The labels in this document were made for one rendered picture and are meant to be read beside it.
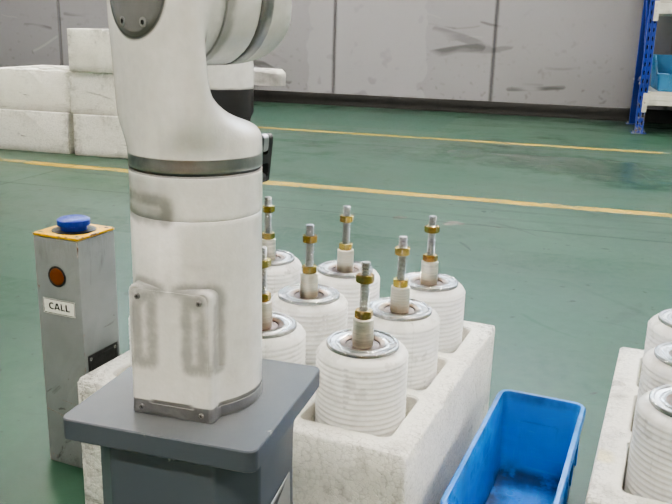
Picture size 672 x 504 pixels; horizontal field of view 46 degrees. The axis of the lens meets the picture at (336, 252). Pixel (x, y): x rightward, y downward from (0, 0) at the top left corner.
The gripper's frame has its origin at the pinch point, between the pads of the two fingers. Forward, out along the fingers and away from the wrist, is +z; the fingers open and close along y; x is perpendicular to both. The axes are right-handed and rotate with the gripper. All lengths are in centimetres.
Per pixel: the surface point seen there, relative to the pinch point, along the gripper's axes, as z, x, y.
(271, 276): 11.4, 8.2, 1.3
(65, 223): 2.7, -12.2, -14.8
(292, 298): 9.9, -0.8, 11.4
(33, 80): 4, 153, -243
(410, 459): 18.3, -12.4, 34.0
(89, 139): 28, 159, -215
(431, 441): 20.1, -5.2, 32.8
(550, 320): 35, 80, 18
